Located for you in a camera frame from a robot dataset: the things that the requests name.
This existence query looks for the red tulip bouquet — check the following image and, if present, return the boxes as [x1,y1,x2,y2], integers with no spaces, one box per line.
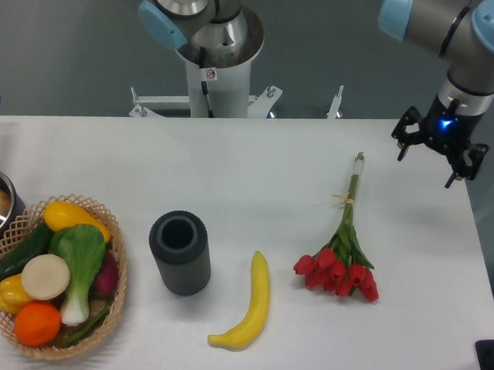
[293,152,379,302]

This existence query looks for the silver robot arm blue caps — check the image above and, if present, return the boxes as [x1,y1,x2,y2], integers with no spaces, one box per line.
[378,0,494,187]

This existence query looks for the green bok choy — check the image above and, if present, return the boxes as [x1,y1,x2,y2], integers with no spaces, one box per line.
[49,224,105,326]

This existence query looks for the yellow bell pepper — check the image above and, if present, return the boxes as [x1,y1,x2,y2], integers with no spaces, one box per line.
[0,274,34,314]

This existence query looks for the yellow banana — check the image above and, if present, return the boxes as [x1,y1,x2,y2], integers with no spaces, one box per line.
[208,251,270,351]

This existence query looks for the dark grey ribbed vase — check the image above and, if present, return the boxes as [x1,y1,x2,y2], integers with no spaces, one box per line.
[149,210,212,296]

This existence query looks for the cream round onion slice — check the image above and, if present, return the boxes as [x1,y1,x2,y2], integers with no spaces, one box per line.
[21,254,70,301]

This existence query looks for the yellow squash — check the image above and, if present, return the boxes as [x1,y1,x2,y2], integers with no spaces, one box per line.
[43,201,111,243]

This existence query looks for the orange fruit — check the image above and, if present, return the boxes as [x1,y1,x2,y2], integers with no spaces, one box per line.
[14,302,62,347]

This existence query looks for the dark green cucumber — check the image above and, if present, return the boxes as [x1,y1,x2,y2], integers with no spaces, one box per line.
[0,223,54,283]

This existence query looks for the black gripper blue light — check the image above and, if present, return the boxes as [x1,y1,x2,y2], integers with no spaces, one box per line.
[391,97,489,188]

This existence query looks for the green bean pod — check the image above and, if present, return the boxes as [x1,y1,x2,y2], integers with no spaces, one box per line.
[59,308,110,348]

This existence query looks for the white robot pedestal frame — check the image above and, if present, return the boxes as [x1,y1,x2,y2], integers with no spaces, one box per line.
[127,54,348,131]

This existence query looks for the woven wicker basket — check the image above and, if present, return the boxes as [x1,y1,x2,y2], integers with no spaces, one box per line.
[0,194,127,360]

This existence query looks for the purple red onion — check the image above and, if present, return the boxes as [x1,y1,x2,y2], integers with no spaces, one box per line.
[93,251,119,295]

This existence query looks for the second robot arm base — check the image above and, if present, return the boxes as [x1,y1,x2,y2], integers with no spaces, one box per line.
[137,0,265,69]

